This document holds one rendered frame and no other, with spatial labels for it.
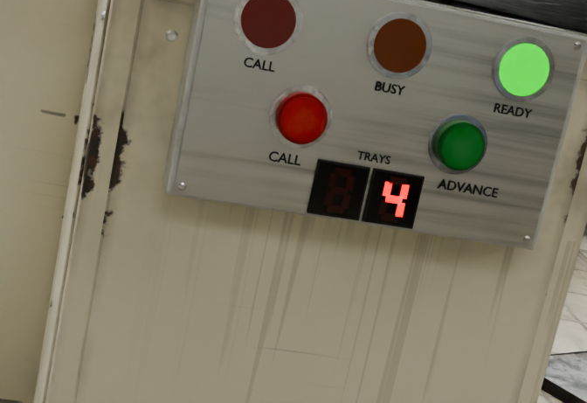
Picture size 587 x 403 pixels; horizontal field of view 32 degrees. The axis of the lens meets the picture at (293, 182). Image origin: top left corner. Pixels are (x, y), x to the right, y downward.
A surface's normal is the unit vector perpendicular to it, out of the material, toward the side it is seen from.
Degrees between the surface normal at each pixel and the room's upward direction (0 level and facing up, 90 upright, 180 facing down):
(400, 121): 90
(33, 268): 90
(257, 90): 90
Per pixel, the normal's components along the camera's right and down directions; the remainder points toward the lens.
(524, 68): 0.18, 0.25
